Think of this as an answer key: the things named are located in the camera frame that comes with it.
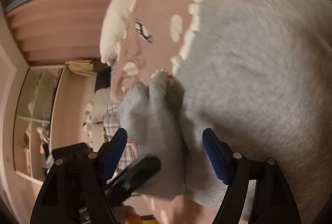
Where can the plaid blue white garment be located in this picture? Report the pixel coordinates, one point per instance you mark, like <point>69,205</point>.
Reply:
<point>121,150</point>

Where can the pink polka dot bedspread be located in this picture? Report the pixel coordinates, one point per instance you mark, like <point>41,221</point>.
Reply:
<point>156,37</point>

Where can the white shelf cabinet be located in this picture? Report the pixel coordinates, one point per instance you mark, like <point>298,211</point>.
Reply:
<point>32,127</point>

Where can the straw woven basket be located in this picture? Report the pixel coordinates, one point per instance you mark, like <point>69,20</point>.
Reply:
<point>81,67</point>

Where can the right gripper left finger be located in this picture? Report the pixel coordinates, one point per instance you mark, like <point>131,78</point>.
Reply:
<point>102,165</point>

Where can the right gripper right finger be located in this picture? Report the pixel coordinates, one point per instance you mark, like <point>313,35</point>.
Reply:
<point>233,170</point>

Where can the grey sweatshirt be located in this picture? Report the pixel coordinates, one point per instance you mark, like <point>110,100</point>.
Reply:
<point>258,73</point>

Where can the left hand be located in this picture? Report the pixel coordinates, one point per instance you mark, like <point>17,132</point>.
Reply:
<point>127,215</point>

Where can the white goose plush toy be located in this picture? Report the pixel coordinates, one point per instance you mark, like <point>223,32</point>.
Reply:
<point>113,29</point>

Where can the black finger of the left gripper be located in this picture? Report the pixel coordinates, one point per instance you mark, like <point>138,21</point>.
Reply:
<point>132,177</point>

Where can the cream dark pillow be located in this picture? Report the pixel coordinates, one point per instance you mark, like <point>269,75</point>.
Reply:
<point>96,109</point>

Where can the pink curtain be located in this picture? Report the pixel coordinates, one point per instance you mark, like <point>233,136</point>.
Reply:
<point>50,32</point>

